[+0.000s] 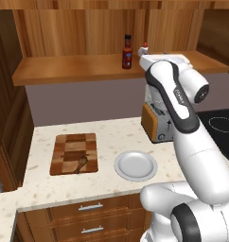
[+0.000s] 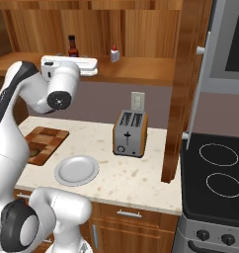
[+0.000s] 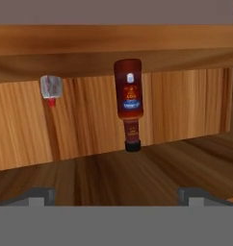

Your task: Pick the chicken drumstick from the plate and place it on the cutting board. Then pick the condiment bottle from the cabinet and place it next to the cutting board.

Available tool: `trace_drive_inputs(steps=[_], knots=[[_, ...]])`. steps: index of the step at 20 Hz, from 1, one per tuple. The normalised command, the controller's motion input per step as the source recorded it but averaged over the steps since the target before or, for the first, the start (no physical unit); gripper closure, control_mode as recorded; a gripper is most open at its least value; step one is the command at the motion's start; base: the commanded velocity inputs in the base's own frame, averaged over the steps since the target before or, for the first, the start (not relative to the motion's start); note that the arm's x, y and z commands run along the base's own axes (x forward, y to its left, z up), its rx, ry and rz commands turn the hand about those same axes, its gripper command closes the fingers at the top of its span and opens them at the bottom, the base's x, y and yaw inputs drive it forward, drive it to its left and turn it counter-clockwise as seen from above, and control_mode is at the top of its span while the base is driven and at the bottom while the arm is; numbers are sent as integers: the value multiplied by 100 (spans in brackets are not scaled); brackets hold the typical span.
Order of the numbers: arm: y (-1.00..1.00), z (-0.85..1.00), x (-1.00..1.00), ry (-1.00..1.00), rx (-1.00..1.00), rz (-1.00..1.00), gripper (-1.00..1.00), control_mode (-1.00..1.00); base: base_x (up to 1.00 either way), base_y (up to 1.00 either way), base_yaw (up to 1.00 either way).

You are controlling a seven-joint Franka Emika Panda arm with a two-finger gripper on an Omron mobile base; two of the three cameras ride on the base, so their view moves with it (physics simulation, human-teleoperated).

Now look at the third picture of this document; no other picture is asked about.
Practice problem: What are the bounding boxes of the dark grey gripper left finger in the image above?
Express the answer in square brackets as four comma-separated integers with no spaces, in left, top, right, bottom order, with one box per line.
[0,187,56,208]

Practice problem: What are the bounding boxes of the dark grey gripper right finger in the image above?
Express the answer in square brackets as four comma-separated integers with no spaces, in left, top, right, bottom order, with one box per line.
[177,187,233,208]

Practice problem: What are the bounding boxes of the wooden cabinet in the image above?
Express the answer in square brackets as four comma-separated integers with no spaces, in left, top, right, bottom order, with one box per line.
[0,24,233,208]

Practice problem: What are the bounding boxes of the dark red condiment bottle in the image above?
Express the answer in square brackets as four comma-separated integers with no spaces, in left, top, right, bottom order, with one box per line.
[113,58,144,153]

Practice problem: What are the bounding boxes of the small clear red-capped shaker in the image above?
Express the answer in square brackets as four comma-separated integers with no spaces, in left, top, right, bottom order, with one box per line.
[39,74,64,109]

